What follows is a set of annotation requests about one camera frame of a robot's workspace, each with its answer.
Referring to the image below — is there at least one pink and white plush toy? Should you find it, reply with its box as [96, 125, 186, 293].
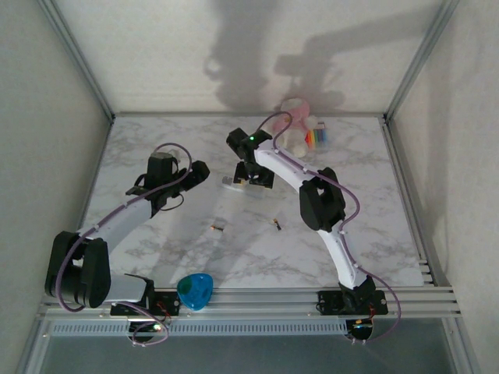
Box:
[271, 98, 315, 158]

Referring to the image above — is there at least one rainbow striped toy piece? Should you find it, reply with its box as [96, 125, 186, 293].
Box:
[305, 121, 330, 149]

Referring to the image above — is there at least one blue rounded plastic object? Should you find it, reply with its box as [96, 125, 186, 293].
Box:
[176, 273, 214, 312]

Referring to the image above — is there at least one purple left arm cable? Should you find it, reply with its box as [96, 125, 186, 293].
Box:
[55, 142, 193, 348]

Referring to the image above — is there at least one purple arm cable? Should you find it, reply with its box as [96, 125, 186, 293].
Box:
[55, 142, 193, 348]
[257, 111, 402, 346]

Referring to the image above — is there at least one aluminium rear rail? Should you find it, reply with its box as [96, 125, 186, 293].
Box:
[111, 111, 388, 118]

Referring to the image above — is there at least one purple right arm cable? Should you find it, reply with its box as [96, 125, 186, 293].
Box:
[257, 111, 402, 346]

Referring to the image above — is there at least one aluminium table edge rail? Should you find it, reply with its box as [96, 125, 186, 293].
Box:
[37, 287, 462, 323]

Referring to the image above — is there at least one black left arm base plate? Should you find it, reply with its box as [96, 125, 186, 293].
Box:
[110, 290, 182, 317]

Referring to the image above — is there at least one aluminium side rail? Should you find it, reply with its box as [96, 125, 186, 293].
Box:
[380, 116, 437, 289]

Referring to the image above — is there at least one aluminium frame post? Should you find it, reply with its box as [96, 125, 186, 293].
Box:
[383, 0, 462, 122]
[37, 0, 117, 121]

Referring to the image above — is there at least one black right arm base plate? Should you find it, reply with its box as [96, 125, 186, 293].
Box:
[317, 290, 390, 316]

